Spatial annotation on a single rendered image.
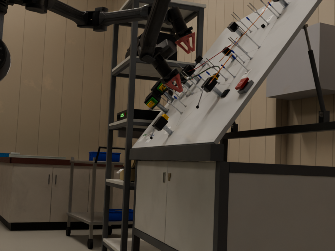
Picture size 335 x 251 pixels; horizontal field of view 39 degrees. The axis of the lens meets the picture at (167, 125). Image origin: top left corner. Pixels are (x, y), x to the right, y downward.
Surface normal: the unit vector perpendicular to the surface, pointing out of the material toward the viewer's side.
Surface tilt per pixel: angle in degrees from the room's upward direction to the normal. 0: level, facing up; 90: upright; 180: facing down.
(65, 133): 90
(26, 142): 90
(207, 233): 90
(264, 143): 90
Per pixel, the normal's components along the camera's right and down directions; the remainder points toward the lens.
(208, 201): -0.94, -0.07
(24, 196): 0.44, -0.06
